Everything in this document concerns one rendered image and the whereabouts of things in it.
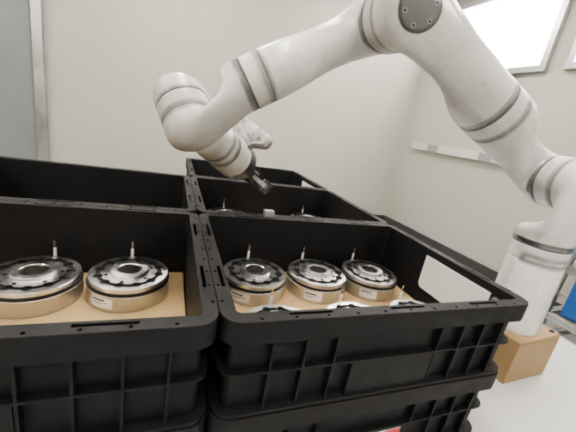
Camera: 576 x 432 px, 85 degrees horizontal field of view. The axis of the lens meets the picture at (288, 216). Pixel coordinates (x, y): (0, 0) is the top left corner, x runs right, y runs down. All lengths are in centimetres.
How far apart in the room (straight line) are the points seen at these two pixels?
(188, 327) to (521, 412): 60
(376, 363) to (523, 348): 41
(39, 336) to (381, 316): 28
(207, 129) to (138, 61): 303
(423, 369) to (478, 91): 37
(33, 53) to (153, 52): 91
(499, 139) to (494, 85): 9
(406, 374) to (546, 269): 38
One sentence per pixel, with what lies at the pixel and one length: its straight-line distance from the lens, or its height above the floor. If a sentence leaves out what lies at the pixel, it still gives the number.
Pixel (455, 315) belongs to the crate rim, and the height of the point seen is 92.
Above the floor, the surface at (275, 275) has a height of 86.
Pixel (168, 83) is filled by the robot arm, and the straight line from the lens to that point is 46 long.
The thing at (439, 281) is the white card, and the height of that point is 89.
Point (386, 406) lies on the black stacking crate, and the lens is 44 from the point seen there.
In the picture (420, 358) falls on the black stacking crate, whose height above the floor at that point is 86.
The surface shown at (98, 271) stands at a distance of 51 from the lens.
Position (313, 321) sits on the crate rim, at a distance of 30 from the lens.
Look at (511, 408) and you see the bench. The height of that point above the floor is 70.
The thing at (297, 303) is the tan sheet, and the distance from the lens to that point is 51.
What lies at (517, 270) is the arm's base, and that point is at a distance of 72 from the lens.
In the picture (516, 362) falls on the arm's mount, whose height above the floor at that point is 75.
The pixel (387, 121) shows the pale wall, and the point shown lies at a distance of 437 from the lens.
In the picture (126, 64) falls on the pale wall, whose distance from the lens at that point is 344.
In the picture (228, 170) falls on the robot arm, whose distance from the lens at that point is 57.
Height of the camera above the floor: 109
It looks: 16 degrees down
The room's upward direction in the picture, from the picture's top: 10 degrees clockwise
